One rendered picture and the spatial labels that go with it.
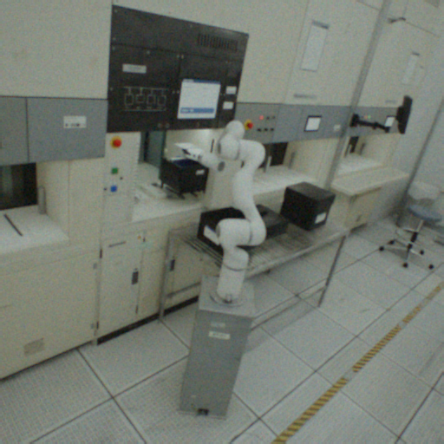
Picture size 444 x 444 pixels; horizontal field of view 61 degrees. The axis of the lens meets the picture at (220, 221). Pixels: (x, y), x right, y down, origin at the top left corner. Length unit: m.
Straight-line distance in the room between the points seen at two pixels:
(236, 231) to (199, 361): 0.74
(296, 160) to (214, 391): 2.36
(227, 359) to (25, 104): 1.50
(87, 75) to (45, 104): 0.22
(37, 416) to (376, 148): 4.33
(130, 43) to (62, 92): 0.39
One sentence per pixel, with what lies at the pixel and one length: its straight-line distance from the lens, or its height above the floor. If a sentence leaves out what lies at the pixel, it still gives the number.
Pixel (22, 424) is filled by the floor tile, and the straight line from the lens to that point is 2.40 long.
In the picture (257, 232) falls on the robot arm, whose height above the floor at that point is 1.15.
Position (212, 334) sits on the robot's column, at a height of 0.61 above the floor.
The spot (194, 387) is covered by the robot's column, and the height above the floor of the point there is 0.22.
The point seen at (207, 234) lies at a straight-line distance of 2.31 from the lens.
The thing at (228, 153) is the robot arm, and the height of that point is 1.44.
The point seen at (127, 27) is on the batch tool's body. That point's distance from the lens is 1.94.
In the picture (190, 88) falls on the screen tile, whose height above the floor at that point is 1.63.
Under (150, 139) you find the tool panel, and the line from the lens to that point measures 3.19.
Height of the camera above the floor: 1.92
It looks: 26 degrees down
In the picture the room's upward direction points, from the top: 11 degrees clockwise
